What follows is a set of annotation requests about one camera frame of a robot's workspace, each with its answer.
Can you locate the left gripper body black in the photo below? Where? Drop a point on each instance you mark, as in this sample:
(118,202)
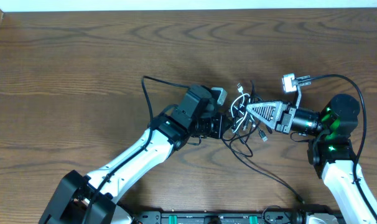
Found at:
(223,126)

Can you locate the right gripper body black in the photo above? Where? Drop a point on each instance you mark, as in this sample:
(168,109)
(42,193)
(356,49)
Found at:
(283,116)

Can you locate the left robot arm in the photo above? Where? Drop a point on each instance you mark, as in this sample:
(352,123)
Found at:
(93,198)

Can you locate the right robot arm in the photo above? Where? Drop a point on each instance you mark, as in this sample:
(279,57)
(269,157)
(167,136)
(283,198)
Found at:
(330,150)

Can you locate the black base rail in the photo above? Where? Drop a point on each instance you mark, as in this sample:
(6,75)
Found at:
(273,214)

